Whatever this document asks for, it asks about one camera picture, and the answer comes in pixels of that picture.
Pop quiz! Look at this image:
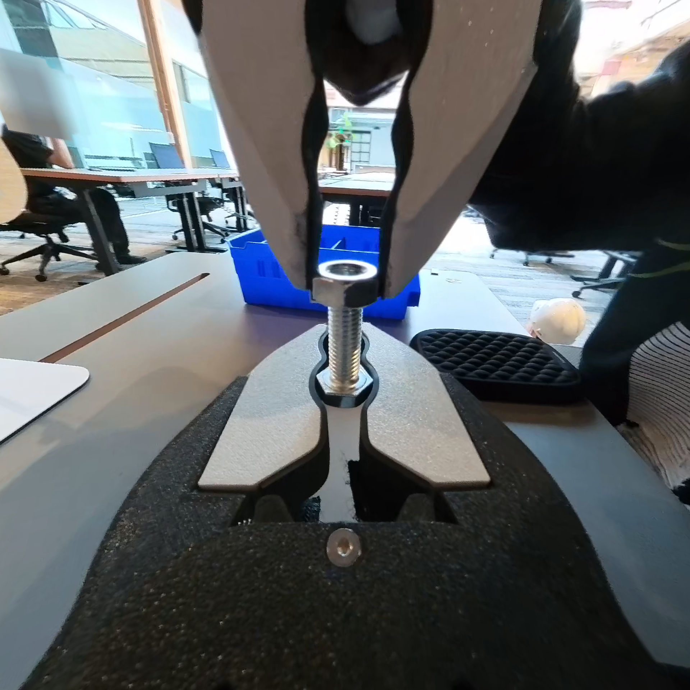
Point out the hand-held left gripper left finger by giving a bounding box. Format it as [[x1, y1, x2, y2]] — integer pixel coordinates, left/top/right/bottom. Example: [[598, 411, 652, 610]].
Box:
[[198, 326, 331, 491]]

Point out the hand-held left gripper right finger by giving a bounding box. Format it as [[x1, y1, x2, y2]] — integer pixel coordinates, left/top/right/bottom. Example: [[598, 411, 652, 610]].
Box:
[[360, 326, 492, 491]]

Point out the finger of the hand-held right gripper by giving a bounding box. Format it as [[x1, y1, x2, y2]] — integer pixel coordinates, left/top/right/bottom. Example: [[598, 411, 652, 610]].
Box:
[[198, 0, 331, 294], [377, 0, 542, 300]]

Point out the silver hex nut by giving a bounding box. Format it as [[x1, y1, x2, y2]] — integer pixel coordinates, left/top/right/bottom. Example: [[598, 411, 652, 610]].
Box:
[[314, 368, 376, 400]]

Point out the silver hex bolt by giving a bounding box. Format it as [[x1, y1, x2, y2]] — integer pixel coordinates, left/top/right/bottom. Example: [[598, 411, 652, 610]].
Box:
[[312, 261, 377, 390]]

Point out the person's right forearm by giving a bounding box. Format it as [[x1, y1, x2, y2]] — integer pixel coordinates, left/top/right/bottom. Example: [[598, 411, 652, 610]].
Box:
[[466, 0, 690, 251]]

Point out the wooden pillar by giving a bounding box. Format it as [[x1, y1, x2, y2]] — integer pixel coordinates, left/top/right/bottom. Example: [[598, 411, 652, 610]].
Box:
[[137, 0, 193, 169]]

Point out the black honeycomb rubber pad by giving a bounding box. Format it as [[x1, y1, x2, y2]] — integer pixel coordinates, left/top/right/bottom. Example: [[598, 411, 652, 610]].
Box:
[[410, 328, 584, 406]]

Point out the black office chair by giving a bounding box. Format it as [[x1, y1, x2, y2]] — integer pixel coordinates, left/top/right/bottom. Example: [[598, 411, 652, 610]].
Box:
[[488, 245, 643, 300], [164, 193, 255, 244]]

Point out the long wood-topped desk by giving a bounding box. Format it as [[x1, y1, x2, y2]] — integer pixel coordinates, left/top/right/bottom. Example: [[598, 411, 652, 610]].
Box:
[[19, 167, 240, 277]]

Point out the blue plastic bin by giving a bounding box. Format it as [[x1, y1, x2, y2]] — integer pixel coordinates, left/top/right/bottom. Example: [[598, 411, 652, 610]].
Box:
[[227, 225, 422, 322]]

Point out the white rounded object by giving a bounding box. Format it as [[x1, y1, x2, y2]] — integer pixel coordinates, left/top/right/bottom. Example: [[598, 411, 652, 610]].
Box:
[[528, 298, 587, 346]]

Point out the person's dark patterned clothing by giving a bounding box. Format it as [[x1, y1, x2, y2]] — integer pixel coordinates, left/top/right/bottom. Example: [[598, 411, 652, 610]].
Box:
[[579, 237, 690, 510]]

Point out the white flat tray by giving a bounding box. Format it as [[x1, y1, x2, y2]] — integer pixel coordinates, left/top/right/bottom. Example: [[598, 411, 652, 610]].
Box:
[[0, 358, 90, 444]]

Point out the tan-backed office chair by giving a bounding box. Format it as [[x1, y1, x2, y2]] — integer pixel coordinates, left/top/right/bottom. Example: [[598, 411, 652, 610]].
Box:
[[0, 139, 99, 282]]

